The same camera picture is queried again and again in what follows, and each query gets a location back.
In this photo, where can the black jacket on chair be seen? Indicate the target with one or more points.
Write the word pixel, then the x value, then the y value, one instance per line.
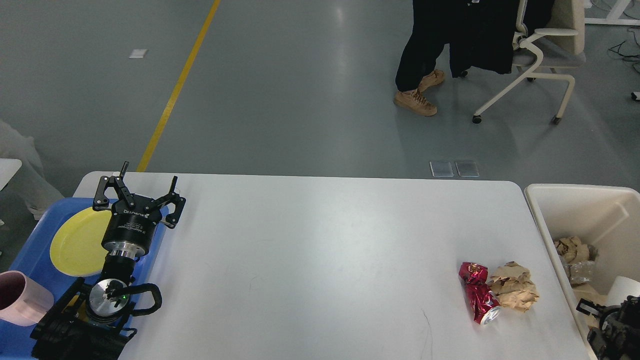
pixel 482 35

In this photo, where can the aluminium foil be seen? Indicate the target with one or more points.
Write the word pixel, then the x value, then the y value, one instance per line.
pixel 580 273

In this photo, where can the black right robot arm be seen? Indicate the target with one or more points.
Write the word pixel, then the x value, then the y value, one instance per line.
pixel 617 336

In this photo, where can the white side table left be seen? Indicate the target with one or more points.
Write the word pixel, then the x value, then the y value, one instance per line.
pixel 8 169

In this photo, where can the yellow plastic plate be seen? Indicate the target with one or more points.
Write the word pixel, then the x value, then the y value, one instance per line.
pixel 76 249

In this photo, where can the person in white trousers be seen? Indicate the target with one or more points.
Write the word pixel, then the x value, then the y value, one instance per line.
pixel 29 181

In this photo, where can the pink mug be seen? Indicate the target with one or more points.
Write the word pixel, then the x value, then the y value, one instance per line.
pixel 23 301

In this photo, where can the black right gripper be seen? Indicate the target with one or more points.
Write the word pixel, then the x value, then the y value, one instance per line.
pixel 608 315

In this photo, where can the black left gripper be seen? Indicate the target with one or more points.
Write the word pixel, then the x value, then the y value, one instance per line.
pixel 131 231

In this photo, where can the floor outlet plates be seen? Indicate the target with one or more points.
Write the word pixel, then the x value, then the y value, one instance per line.
pixel 451 169

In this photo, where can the white plastic bin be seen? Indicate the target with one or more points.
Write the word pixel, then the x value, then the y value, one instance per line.
pixel 607 217

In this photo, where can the red snack wrapper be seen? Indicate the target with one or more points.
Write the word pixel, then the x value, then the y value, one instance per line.
pixel 483 302

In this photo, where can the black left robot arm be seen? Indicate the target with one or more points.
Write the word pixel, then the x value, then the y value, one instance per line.
pixel 89 321

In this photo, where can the small brown paper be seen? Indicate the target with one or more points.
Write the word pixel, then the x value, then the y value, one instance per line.
pixel 513 287

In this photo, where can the white office chair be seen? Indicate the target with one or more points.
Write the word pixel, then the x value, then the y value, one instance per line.
pixel 539 54

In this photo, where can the white paper cup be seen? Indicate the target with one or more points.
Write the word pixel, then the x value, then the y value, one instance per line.
pixel 622 287

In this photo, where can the white desk leg background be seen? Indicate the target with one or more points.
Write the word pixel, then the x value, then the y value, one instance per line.
pixel 597 12

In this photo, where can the person in black trousers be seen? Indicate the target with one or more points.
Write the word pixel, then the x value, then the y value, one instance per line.
pixel 416 70

